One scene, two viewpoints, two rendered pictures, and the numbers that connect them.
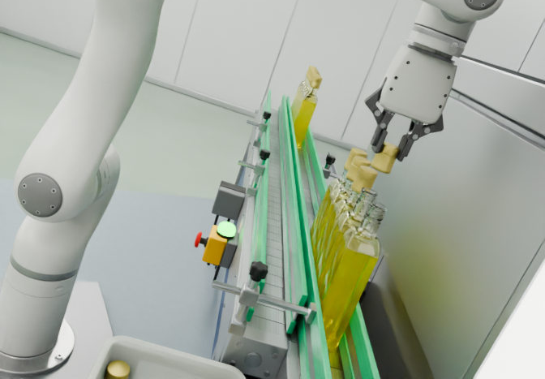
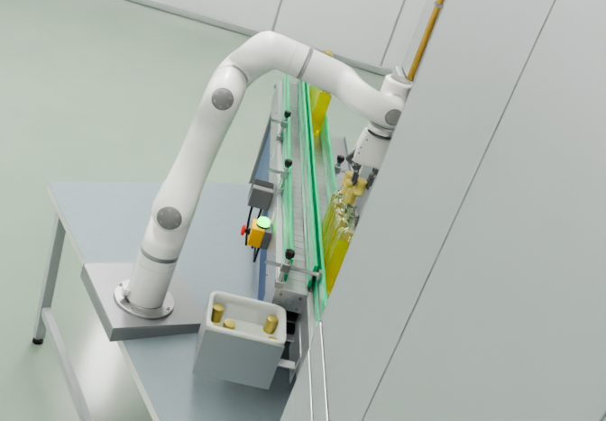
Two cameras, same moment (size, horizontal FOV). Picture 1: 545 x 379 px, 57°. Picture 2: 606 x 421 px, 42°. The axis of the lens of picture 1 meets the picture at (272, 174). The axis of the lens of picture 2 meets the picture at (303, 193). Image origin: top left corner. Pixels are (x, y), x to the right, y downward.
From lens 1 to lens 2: 1.46 m
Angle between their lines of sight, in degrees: 8
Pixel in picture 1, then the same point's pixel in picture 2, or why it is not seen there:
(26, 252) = (154, 248)
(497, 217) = not seen: hidden behind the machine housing
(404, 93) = (365, 155)
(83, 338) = (177, 298)
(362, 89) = not seen: outside the picture
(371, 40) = not seen: outside the picture
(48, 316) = (164, 284)
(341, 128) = (380, 50)
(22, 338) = (150, 297)
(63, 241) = (173, 240)
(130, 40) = (215, 134)
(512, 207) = not seen: hidden behind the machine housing
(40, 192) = (170, 216)
